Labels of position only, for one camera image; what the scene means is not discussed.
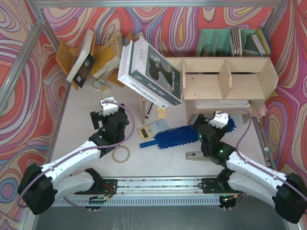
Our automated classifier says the blue microfiber duster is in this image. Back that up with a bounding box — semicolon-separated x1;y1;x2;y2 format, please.
140;114;236;149

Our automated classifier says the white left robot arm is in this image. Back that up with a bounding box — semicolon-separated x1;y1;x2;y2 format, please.
17;98;132;215

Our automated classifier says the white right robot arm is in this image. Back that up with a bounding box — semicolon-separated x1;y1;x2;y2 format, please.
192;111;307;224

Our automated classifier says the light wooden bookshelf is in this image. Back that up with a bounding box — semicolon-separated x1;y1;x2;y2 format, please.
168;57;279;122

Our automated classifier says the grey black stapler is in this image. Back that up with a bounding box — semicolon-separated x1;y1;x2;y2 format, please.
186;151;205;161

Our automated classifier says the black white pen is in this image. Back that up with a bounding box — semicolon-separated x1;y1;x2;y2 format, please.
145;103;154;119

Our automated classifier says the small wooden stand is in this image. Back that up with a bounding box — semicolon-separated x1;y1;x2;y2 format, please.
140;96;146;125

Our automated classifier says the yellow sticky note pad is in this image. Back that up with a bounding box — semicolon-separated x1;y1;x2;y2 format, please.
156;107;166;119

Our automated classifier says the white Ciokladfabriken book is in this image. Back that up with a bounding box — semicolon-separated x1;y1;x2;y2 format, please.
118;40;170;108

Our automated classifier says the pink pig figurine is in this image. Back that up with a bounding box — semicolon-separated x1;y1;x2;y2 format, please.
253;103;267;122

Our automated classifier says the yellow paperback book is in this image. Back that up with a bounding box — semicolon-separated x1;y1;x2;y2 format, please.
92;31;123;80

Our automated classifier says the black cover white book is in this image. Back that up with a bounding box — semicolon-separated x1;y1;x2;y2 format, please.
66;29;95;88

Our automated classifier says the large Twins story book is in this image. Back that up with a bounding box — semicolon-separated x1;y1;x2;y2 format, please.
130;37;182;105

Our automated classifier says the yellow wooden book holder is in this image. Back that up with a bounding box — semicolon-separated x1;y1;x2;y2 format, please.
56;32;133;90

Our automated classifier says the teal file organizer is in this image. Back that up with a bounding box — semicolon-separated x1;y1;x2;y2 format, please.
196;28;266;57

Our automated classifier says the blue cover book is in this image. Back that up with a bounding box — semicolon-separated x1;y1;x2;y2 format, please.
251;27;272;57

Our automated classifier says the tape roll ring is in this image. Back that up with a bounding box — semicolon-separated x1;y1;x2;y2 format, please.
112;145;131;164

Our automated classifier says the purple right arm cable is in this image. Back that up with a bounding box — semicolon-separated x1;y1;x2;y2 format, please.
219;109;307;199

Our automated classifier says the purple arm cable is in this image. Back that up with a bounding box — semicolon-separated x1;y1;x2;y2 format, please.
219;109;307;199
18;100;135;208

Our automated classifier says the brass padlock with ring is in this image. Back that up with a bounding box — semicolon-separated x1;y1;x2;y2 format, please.
92;80;110;92

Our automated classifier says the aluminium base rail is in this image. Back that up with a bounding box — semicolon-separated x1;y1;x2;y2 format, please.
31;176;292;199

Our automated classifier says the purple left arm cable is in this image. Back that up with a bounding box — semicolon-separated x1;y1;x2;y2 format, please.
18;100;135;208

